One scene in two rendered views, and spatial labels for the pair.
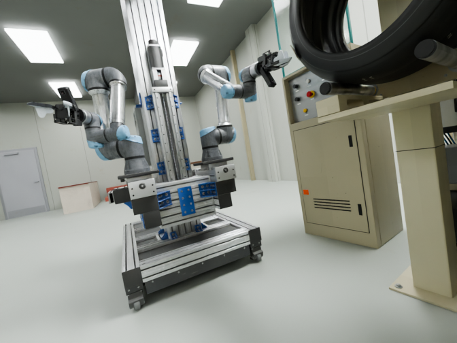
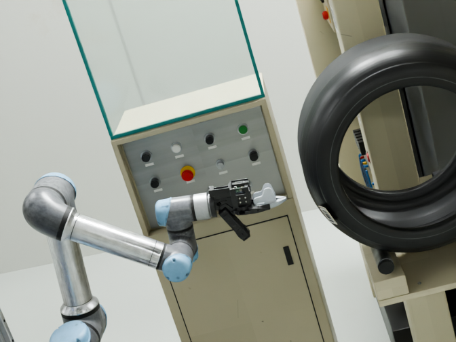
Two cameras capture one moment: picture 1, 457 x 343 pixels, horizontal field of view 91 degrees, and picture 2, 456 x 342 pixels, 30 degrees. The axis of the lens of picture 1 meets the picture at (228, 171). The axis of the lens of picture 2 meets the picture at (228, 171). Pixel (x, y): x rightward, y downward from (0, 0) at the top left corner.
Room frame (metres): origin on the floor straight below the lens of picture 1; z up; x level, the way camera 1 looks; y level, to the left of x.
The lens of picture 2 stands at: (-0.22, 1.43, 2.00)
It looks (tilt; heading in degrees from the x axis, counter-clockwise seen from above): 19 degrees down; 309
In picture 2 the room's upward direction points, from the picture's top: 17 degrees counter-clockwise
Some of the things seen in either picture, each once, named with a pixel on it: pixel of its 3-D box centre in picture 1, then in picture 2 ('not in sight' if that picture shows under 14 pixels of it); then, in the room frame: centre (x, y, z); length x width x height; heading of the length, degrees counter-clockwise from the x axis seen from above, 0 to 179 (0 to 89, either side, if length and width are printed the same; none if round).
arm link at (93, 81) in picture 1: (104, 115); not in sight; (1.37, 0.68, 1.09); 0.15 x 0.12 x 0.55; 89
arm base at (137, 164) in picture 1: (136, 165); not in sight; (1.37, 0.55, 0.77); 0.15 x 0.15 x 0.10
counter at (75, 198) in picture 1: (83, 195); not in sight; (6.89, 4.54, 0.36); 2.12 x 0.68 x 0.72; 25
